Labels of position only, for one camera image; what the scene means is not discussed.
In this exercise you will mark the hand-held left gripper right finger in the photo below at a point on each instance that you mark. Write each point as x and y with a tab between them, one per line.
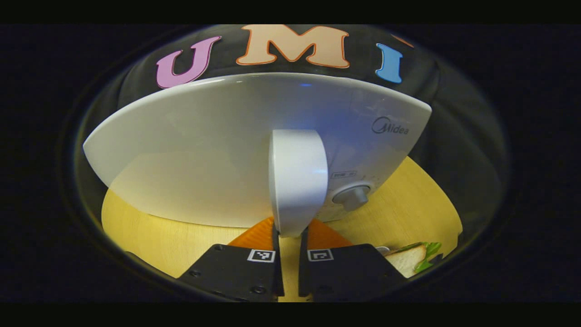
345	272

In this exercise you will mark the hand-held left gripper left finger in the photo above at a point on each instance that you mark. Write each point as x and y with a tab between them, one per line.
236	272

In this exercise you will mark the lettuce sandwich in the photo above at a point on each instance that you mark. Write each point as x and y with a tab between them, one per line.
411	260

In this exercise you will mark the white microwave oven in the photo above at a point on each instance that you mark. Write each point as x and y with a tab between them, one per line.
181	159

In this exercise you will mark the white ribbed plate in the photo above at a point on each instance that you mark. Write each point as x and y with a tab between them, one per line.
382	249

